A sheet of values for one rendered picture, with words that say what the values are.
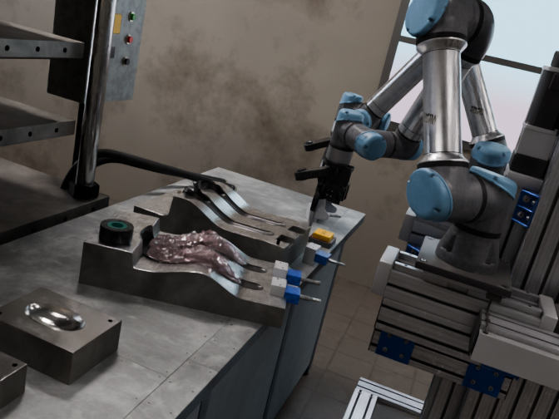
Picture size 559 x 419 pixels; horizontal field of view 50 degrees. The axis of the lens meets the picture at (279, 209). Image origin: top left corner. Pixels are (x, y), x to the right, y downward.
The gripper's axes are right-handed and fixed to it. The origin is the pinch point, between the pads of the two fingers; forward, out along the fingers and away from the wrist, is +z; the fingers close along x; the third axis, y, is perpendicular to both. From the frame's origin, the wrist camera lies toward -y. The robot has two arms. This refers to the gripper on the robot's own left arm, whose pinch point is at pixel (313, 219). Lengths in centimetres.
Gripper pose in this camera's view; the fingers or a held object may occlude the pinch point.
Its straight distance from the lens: 184.9
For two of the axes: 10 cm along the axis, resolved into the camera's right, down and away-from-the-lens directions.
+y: 8.9, 3.5, -2.8
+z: -2.4, 9.0, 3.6
